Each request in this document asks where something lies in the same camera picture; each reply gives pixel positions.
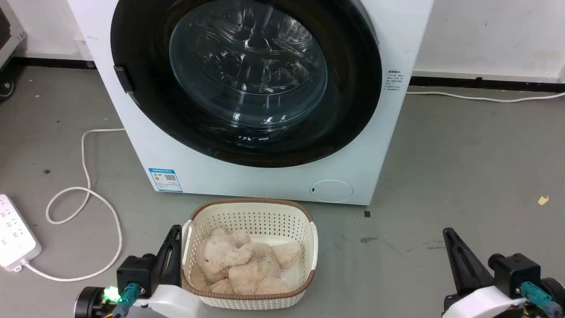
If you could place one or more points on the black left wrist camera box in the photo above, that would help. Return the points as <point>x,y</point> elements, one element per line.
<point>134,270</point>

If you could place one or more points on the round black glass washer door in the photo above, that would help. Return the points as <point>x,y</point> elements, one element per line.
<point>353,101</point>

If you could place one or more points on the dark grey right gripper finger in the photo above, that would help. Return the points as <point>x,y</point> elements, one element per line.
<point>468,269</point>

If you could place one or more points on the beige plush teddy bear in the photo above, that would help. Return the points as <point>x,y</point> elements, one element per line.
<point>238,265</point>

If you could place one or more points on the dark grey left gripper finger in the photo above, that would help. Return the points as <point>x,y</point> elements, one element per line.
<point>169,260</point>

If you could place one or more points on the blue energy label sticker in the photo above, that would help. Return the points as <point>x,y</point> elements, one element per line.
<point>165,180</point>

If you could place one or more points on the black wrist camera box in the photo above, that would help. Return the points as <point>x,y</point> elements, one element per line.
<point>516,269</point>
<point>134,270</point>

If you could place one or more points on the white front-load washing machine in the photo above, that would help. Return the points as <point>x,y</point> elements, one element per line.
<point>247,181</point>

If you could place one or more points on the round white filter cover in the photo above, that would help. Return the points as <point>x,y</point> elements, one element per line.
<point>332,191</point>

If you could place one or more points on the white power strip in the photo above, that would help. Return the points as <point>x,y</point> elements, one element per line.
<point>13,238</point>

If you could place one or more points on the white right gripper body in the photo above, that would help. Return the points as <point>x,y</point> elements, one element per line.
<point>481,302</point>

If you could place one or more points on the white perforated laundry basket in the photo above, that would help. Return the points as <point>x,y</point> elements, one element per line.
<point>249,216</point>

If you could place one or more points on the small yellow paper scrap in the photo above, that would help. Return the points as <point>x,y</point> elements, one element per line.
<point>543,200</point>

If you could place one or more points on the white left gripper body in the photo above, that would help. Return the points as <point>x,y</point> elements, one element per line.
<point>172,304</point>

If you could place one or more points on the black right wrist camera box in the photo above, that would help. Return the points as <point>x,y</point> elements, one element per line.
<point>516,269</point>

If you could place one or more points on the small printed text sticker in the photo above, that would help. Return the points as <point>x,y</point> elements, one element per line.
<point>394,80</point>

